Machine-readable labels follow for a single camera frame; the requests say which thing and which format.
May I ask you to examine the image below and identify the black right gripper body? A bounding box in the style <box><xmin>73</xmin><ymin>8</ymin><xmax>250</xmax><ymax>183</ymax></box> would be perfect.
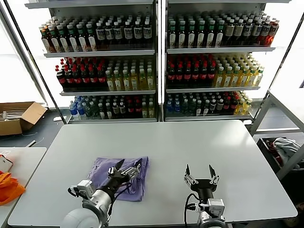
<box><xmin>190</xmin><ymin>180</ymin><xmax>217</xmax><ymax>200</ymax></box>

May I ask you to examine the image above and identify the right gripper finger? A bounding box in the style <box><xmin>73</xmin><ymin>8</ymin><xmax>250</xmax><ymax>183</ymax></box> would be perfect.
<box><xmin>208</xmin><ymin>164</ymin><xmax>220</xmax><ymax>185</ymax></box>
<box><xmin>183</xmin><ymin>163</ymin><xmax>198</xmax><ymax>186</ymax></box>

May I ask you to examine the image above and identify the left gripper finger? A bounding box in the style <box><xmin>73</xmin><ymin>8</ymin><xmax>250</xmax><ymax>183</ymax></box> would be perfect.
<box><xmin>107</xmin><ymin>159</ymin><xmax>125</xmax><ymax>178</ymax></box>
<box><xmin>123</xmin><ymin>158</ymin><xmax>143</xmax><ymax>179</ymax></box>

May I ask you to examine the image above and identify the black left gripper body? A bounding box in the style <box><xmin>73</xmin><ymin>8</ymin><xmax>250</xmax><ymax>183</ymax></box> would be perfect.
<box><xmin>104</xmin><ymin>176</ymin><xmax>131</xmax><ymax>193</ymax></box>

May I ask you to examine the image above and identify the purple t-shirt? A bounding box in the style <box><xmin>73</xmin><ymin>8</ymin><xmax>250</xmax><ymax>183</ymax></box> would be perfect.
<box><xmin>86</xmin><ymin>155</ymin><xmax>150</xmax><ymax>202</ymax></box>

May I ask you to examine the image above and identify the black crate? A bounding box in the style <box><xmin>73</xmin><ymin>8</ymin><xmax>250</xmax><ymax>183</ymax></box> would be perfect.
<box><xmin>256</xmin><ymin>137</ymin><xmax>304</xmax><ymax>172</ymax></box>

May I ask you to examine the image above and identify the cola bottle red cap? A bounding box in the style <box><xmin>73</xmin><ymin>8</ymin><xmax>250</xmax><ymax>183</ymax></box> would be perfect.
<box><xmin>97</xmin><ymin>67</ymin><xmax>107</xmax><ymax>90</ymax></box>
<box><xmin>191</xmin><ymin>64</ymin><xmax>200</xmax><ymax>87</ymax></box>
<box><xmin>174</xmin><ymin>64</ymin><xmax>184</xmax><ymax>88</ymax></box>
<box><xmin>207</xmin><ymin>63</ymin><xmax>217</xmax><ymax>87</ymax></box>
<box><xmin>55</xmin><ymin>66</ymin><xmax>67</xmax><ymax>90</ymax></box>
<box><xmin>199</xmin><ymin>63</ymin><xmax>209</xmax><ymax>87</ymax></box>
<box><xmin>64</xmin><ymin>67</ymin><xmax>75</xmax><ymax>90</ymax></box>
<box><xmin>134</xmin><ymin>100</ymin><xmax>143</xmax><ymax>119</ymax></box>
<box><xmin>183</xmin><ymin>64</ymin><xmax>192</xmax><ymax>88</ymax></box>
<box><xmin>166</xmin><ymin>64</ymin><xmax>176</xmax><ymax>88</ymax></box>
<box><xmin>127</xmin><ymin>100</ymin><xmax>135</xmax><ymax>119</ymax></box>
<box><xmin>72</xmin><ymin>67</ymin><xmax>83</xmax><ymax>90</ymax></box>
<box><xmin>80</xmin><ymin>67</ymin><xmax>91</xmax><ymax>90</ymax></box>
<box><xmin>223</xmin><ymin>96</ymin><xmax>232</xmax><ymax>115</ymax></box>
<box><xmin>89</xmin><ymin>67</ymin><xmax>99</xmax><ymax>90</ymax></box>
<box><xmin>230</xmin><ymin>95</ymin><xmax>238</xmax><ymax>115</ymax></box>

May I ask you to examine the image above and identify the red patterned cloth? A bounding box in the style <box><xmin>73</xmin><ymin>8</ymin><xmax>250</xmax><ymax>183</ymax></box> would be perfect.
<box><xmin>266</xmin><ymin>140</ymin><xmax>285</xmax><ymax>167</ymax></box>

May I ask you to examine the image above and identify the grey cloth bundle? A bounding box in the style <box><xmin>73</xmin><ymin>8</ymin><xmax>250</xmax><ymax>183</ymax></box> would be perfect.
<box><xmin>272</xmin><ymin>137</ymin><xmax>302</xmax><ymax>158</ymax></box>

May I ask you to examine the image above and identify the white side table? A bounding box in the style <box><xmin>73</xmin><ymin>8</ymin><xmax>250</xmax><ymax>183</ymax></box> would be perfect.
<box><xmin>0</xmin><ymin>147</ymin><xmax>48</xmax><ymax>228</ymax></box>

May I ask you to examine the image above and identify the open cardboard box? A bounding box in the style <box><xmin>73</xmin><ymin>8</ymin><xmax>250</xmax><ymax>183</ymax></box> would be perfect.
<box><xmin>0</xmin><ymin>101</ymin><xmax>48</xmax><ymax>136</ymax></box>

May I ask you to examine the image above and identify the orange cloth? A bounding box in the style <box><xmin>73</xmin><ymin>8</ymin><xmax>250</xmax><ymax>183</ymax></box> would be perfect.
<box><xmin>0</xmin><ymin>170</ymin><xmax>26</xmax><ymax>207</ymax></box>

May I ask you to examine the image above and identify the small red white box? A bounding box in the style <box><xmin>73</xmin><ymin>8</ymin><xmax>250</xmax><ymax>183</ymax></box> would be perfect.
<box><xmin>0</xmin><ymin>154</ymin><xmax>14</xmax><ymax>172</ymax></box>

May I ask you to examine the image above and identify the grey metal shelf rack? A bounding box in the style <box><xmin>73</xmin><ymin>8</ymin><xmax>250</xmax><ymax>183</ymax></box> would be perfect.
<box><xmin>161</xmin><ymin>0</ymin><xmax>293</xmax><ymax>122</ymax></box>
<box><xmin>23</xmin><ymin>0</ymin><xmax>159</xmax><ymax>124</ymax></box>

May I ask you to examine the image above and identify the dark slanted pole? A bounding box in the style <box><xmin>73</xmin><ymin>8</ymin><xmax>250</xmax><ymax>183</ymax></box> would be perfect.
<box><xmin>250</xmin><ymin>14</ymin><xmax>304</xmax><ymax>124</ymax></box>
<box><xmin>3</xmin><ymin>0</ymin><xmax>67</xmax><ymax>125</ymax></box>

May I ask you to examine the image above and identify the dark tea bottle white label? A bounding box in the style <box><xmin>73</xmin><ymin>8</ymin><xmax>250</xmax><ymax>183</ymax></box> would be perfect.
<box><xmin>168</xmin><ymin>21</ymin><xmax>178</xmax><ymax>49</ymax></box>
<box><xmin>197</xmin><ymin>20</ymin><xmax>207</xmax><ymax>48</ymax></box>
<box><xmin>49</xmin><ymin>26</ymin><xmax>62</xmax><ymax>53</ymax></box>
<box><xmin>187</xmin><ymin>21</ymin><xmax>197</xmax><ymax>49</ymax></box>
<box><xmin>206</xmin><ymin>20</ymin><xmax>216</xmax><ymax>48</ymax></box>
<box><xmin>215</xmin><ymin>20</ymin><xmax>226</xmax><ymax>48</ymax></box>
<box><xmin>67</xmin><ymin>24</ymin><xmax>81</xmax><ymax>52</ymax></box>
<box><xmin>86</xmin><ymin>23</ymin><xmax>98</xmax><ymax>52</ymax></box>
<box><xmin>77</xmin><ymin>23</ymin><xmax>90</xmax><ymax>52</ymax></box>
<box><xmin>40</xmin><ymin>27</ymin><xmax>53</xmax><ymax>54</ymax></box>
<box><xmin>58</xmin><ymin>25</ymin><xmax>71</xmax><ymax>53</ymax></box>
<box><xmin>177</xmin><ymin>21</ymin><xmax>188</xmax><ymax>49</ymax></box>

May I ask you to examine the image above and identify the grey slanted window bar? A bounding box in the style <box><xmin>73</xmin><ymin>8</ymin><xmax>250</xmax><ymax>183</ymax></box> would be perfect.
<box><xmin>0</xmin><ymin>4</ymin><xmax>48</xmax><ymax>105</ymax></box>

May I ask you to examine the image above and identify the dark drink bottle navy label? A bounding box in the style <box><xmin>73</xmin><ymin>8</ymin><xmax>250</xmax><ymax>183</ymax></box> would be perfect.
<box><xmin>123</xmin><ymin>21</ymin><xmax>133</xmax><ymax>50</ymax></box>
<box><xmin>133</xmin><ymin>21</ymin><xmax>143</xmax><ymax>50</ymax></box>
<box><xmin>104</xmin><ymin>22</ymin><xmax>114</xmax><ymax>50</ymax></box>
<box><xmin>113</xmin><ymin>21</ymin><xmax>124</xmax><ymax>50</ymax></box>
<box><xmin>95</xmin><ymin>22</ymin><xmax>105</xmax><ymax>50</ymax></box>
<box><xmin>142</xmin><ymin>20</ymin><xmax>153</xmax><ymax>50</ymax></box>
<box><xmin>243</xmin><ymin>19</ymin><xmax>254</xmax><ymax>47</ymax></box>
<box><xmin>253</xmin><ymin>19</ymin><xmax>263</xmax><ymax>47</ymax></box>

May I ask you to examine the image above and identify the dark drink bottle beige label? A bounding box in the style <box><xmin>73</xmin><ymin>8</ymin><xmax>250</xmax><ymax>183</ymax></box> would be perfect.
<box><xmin>234</xmin><ymin>19</ymin><xmax>245</xmax><ymax>47</ymax></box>
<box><xmin>225</xmin><ymin>20</ymin><xmax>236</xmax><ymax>48</ymax></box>

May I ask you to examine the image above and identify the red drink bottle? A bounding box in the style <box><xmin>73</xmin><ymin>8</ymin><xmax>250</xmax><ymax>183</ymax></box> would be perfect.
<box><xmin>260</xmin><ymin>19</ymin><xmax>271</xmax><ymax>47</ymax></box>
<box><xmin>268</xmin><ymin>19</ymin><xmax>280</xmax><ymax>47</ymax></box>

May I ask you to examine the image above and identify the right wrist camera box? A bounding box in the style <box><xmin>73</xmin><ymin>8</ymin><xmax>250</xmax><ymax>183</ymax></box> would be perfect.
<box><xmin>207</xmin><ymin>198</ymin><xmax>226</xmax><ymax>217</ymax></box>

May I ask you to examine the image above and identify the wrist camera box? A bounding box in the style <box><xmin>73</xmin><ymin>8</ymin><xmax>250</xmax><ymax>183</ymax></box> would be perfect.
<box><xmin>75</xmin><ymin>180</ymin><xmax>95</xmax><ymax>198</ymax></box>
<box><xmin>207</xmin><ymin>198</ymin><xmax>226</xmax><ymax>217</ymax></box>

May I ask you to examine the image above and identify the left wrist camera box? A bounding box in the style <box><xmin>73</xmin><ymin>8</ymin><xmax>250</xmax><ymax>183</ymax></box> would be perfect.
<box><xmin>75</xmin><ymin>180</ymin><xmax>95</xmax><ymax>198</ymax></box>

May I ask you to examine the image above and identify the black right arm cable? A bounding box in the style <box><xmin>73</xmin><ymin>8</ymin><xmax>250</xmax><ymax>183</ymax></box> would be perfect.
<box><xmin>184</xmin><ymin>192</ymin><xmax>202</xmax><ymax>226</ymax></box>

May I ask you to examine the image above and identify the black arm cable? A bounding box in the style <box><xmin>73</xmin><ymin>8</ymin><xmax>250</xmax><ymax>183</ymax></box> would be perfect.
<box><xmin>67</xmin><ymin>186</ymin><xmax>83</xmax><ymax>198</ymax></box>
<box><xmin>184</xmin><ymin>192</ymin><xmax>202</xmax><ymax>226</ymax></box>

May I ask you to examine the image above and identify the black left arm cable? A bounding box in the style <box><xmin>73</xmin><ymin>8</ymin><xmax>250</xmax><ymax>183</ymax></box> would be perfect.
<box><xmin>67</xmin><ymin>186</ymin><xmax>83</xmax><ymax>198</ymax></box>

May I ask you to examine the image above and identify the grey metal frame table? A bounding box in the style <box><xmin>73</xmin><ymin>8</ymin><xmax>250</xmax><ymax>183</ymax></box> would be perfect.
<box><xmin>249</xmin><ymin>88</ymin><xmax>304</xmax><ymax>181</ymax></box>

